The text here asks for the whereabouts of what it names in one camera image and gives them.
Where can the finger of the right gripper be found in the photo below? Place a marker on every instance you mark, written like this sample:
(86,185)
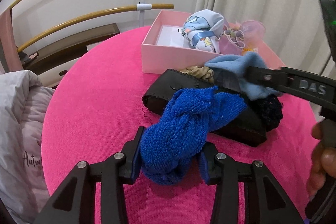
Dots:
(268,78)

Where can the beige satin scrunchie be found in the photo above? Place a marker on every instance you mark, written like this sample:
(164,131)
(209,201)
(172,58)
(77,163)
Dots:
(203,73)

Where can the light blue fleece headband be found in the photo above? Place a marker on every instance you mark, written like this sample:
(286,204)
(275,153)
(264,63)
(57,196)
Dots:
(238,65)

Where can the royal blue towel scrunchie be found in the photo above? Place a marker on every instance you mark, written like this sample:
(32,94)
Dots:
(167,148)

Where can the lower wooden barre rail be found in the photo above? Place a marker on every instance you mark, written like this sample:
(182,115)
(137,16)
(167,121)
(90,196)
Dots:
(94,15)

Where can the white brown storage bench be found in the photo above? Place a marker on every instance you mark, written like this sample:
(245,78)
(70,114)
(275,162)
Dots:
(52,62)

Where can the navy crochet scrunchie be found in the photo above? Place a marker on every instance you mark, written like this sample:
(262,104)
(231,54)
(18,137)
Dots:
(268,111)

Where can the white blue printed cloth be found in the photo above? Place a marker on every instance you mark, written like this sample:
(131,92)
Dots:
(203,29)

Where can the pink tablecloth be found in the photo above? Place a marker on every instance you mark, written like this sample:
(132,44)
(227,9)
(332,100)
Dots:
(97,107)

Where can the pink grey hanging towel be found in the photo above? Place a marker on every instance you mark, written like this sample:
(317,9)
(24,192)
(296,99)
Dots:
(10,60)

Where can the grey duvet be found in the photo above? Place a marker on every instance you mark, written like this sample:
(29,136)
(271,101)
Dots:
(24,102)

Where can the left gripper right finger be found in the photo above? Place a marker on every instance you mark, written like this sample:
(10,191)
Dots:
(265,200)

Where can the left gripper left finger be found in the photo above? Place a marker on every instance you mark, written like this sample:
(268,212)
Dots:
(74,199)

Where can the pink shallow box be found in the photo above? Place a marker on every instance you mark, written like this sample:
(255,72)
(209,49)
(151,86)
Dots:
(164,47)

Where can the black pouch case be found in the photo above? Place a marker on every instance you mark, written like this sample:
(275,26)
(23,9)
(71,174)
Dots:
(248,128)

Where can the person's right hand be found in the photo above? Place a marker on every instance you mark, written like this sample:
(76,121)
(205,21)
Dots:
(323,163)

